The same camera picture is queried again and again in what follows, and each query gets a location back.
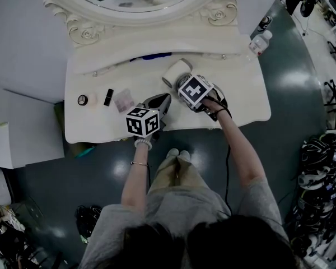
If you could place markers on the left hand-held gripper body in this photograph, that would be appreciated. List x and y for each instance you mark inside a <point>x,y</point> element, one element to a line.
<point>142,120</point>

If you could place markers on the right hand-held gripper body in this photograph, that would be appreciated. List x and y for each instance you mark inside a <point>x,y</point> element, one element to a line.
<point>195,91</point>

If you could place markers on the person's right forearm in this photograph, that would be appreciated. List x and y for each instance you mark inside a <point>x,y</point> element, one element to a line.
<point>240,150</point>

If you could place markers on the person's left forearm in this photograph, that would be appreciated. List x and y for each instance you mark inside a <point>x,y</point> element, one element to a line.
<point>135,183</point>

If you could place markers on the person's right hand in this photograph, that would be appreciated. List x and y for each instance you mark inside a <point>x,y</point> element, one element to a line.
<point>214,105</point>

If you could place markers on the clear eyeshadow palette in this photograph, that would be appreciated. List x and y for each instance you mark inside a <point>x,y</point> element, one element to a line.
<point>123,100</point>

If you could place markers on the black lipstick tube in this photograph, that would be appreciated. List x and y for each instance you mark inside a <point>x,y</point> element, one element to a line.
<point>108,97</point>

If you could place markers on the thin metal bangle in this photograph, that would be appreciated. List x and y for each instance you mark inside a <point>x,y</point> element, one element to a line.
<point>139,163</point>

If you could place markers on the white dressing table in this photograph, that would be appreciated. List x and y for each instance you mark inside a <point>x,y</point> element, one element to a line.
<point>240,94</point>

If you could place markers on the person's white shoes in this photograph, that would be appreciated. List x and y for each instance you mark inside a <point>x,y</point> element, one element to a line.
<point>178,152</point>

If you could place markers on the person's beige trousers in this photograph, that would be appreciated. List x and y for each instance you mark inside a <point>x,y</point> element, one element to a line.
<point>179,172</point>

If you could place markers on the round black compact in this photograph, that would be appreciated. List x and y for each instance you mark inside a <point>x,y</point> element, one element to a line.
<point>83,100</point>

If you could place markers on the teal plastic item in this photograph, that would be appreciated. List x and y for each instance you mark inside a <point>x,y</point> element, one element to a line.
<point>85,152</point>

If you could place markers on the clear plastic water bottle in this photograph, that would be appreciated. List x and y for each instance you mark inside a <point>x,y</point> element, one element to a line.
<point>260,42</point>

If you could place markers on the person's grey t-shirt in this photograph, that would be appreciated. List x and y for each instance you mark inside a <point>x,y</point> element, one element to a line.
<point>179,206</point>

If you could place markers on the black and white sneaker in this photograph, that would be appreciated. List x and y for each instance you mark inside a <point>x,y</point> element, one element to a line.
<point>264,23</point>

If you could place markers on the ornate white framed mirror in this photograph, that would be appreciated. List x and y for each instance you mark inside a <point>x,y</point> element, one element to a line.
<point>134,15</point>

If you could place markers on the black helmet with green trim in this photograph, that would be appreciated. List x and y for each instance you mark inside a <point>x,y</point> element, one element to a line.
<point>86,220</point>

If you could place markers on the white cabinet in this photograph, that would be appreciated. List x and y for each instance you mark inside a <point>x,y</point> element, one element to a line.
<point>22,127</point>

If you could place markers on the pile of black helmets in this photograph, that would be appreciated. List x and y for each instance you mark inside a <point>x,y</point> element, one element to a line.
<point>316,178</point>

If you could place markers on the heap of mixed clutter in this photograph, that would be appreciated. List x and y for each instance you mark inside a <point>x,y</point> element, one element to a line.
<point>8,240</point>

